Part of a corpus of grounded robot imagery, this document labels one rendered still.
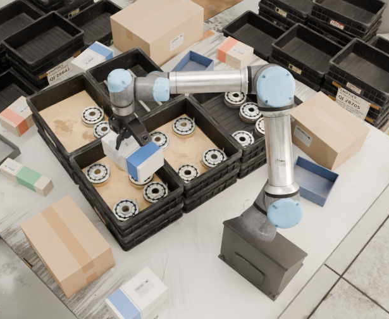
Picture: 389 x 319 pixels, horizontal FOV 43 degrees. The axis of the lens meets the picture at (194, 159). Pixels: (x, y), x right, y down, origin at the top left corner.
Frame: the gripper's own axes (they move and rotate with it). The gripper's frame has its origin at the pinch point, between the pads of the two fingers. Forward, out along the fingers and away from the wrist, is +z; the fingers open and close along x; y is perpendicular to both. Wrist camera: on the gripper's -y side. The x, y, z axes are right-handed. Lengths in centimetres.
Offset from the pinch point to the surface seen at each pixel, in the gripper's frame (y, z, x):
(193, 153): -3.5, 27.8, -29.6
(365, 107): -33, 68, -146
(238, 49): 29, 33, -100
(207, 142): -3.7, 27.8, -38.5
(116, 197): 3.9, 27.8, 8.6
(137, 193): -0.8, 27.8, 1.2
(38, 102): 64, 22, 1
